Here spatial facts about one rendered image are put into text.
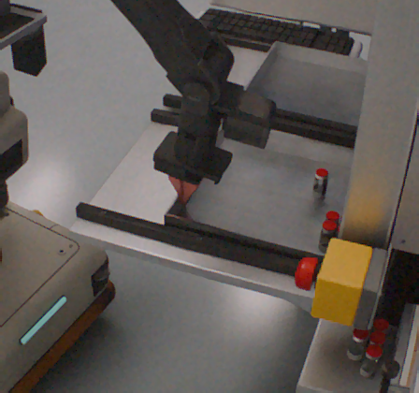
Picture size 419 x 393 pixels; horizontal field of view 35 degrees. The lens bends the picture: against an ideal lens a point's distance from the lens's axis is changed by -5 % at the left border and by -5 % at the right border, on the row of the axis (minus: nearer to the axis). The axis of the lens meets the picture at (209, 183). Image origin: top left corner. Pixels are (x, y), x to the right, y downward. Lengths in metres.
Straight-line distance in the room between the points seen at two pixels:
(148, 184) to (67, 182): 1.46
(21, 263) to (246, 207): 0.94
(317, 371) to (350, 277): 0.15
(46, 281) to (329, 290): 1.15
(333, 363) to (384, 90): 0.36
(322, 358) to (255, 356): 1.10
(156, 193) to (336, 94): 0.46
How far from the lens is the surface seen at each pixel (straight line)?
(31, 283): 1.83
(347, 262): 0.81
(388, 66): 0.72
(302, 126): 1.25
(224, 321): 2.08
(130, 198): 1.11
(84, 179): 2.59
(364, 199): 0.82
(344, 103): 1.37
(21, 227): 2.00
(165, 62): 0.87
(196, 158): 0.98
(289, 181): 1.15
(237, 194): 1.11
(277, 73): 1.44
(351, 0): 1.80
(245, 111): 0.91
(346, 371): 0.89
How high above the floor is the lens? 1.59
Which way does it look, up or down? 39 degrees down
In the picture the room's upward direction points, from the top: 1 degrees clockwise
